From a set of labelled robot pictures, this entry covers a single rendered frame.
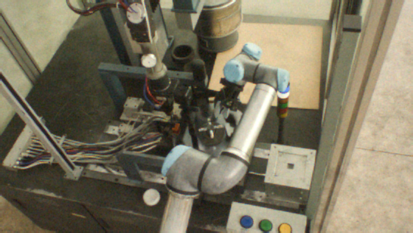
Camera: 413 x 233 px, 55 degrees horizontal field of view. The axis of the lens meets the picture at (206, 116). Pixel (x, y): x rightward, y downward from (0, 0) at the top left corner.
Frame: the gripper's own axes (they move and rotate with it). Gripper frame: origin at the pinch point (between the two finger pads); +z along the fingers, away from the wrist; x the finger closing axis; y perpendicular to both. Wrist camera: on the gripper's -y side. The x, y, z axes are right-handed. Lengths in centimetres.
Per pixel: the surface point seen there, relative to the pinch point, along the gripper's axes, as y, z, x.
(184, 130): 1.9, 10.7, -11.1
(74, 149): -17, 52, -52
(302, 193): 32.7, 4.3, 32.7
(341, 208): -8, 55, 104
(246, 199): 24.5, 21.9, 18.4
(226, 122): 1.4, 1.9, 4.4
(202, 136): 7.0, 7.2, -5.0
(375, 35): 70, -76, -13
